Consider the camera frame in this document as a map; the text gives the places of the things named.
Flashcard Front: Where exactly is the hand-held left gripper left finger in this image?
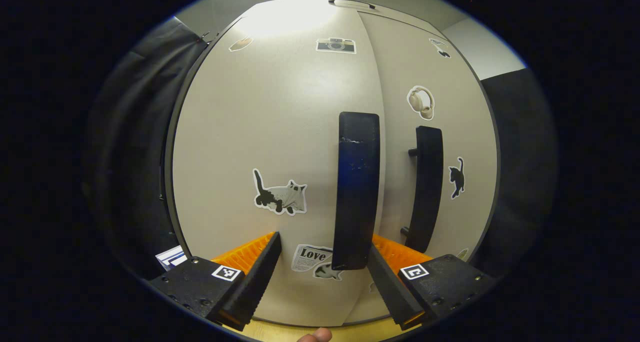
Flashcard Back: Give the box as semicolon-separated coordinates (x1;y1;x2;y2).
145;231;282;332

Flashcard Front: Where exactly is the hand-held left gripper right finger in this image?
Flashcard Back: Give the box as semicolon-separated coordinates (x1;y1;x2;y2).
367;234;497;331

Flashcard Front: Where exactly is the white cabinet door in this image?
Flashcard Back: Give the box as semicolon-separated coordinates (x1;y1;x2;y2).
345;10;501;325
170;0;386;328

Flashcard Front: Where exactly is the white cabinet drawer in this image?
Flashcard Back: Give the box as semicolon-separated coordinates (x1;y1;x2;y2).
327;0;448;40

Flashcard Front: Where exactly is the small white box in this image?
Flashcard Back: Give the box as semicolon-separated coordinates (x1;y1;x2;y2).
155;246;188;272

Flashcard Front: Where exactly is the black backdrop cloth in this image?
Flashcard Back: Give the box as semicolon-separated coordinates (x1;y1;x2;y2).
470;68;558;278
85;17;211;283

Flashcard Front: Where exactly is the black left door handle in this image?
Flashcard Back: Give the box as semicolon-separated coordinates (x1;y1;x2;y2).
332;111;381;271

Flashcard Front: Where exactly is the black door handle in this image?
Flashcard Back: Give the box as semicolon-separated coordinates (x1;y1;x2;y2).
401;126;444;254
332;111;381;271

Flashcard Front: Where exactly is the black right door handle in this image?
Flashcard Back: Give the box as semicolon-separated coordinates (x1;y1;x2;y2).
401;126;444;254

